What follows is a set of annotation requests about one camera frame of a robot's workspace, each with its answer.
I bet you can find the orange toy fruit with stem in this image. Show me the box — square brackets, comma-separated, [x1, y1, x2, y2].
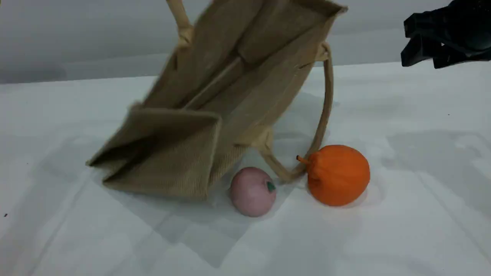
[296, 145, 371, 207]

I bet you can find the pink toy peach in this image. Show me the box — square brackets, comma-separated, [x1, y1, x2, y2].
[229, 167, 277, 217]

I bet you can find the brown jute bag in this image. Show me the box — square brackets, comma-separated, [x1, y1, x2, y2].
[86, 0, 349, 202]

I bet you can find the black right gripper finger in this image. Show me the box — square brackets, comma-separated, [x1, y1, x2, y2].
[404, 11, 445, 39]
[401, 36, 436, 67]

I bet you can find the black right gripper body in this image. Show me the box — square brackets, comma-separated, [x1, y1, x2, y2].
[433, 0, 491, 69]

